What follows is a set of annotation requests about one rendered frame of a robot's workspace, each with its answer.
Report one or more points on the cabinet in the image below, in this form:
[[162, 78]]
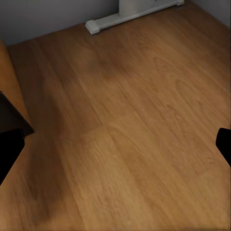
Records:
[[13, 112]]

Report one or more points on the desk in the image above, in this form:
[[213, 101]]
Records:
[[129, 10]]

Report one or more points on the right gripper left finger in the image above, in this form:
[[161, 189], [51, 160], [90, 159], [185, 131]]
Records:
[[11, 144]]

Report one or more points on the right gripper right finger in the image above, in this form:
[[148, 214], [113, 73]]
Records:
[[223, 142]]

